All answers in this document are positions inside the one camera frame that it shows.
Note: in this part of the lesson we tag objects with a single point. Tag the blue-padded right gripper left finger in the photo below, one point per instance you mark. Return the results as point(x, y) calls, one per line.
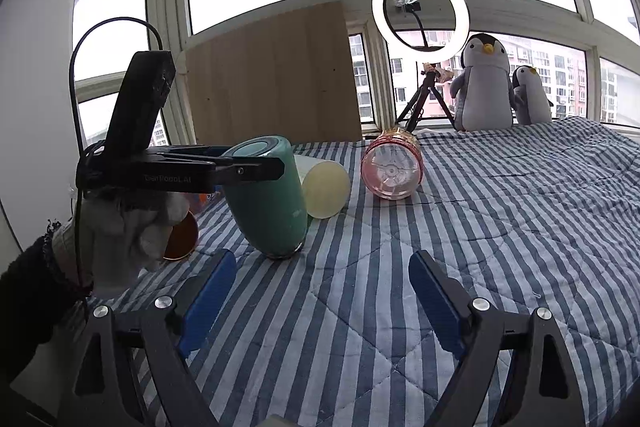
point(103, 389)

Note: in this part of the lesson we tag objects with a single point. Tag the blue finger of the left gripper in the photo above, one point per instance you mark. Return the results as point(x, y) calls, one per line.
point(191, 150)

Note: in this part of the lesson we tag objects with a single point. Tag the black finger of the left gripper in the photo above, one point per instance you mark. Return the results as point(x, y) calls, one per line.
point(236, 170)

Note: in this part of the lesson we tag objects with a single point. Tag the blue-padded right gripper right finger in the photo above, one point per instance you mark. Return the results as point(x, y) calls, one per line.
point(541, 388)

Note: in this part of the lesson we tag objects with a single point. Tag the green rabbit thermos cup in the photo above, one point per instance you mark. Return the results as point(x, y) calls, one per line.
point(271, 214)

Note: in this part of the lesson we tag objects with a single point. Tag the dark sleeved left forearm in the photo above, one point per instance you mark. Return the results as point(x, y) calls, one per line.
point(39, 291)

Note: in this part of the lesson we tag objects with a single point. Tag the orange paper cup near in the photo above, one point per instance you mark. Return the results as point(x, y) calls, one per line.
point(184, 236)

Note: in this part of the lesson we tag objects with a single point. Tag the cream white plastic cup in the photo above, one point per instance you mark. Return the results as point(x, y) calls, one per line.
point(325, 184)

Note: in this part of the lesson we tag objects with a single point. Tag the white gloved left hand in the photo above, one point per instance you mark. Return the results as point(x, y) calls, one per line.
point(110, 241)

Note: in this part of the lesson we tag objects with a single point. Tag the wooden board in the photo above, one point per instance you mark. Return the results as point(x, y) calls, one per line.
point(289, 74)

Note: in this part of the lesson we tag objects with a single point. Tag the red clear plastic bottle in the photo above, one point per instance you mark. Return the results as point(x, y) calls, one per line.
point(392, 165)

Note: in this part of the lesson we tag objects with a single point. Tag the black tripod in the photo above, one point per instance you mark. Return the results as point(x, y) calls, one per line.
point(432, 75)

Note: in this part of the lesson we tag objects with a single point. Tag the phone holder on gooseneck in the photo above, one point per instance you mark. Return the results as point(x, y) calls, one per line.
point(413, 8)

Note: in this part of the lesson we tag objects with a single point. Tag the large penguin plush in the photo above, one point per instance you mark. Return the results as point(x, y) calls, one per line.
point(483, 94)

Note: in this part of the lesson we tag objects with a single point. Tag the small penguin plush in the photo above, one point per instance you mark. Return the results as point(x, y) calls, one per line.
point(532, 105)

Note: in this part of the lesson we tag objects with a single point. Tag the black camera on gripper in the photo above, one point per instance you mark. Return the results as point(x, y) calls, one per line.
point(143, 92)

